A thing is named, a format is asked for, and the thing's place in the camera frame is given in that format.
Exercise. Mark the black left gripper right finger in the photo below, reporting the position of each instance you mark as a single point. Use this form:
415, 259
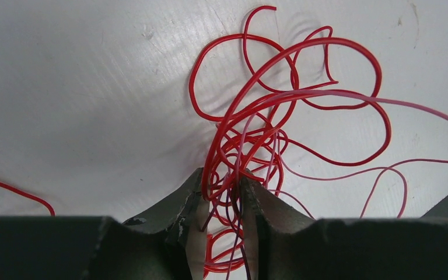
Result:
282, 243

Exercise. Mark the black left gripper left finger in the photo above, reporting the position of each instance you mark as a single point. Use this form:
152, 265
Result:
166, 241

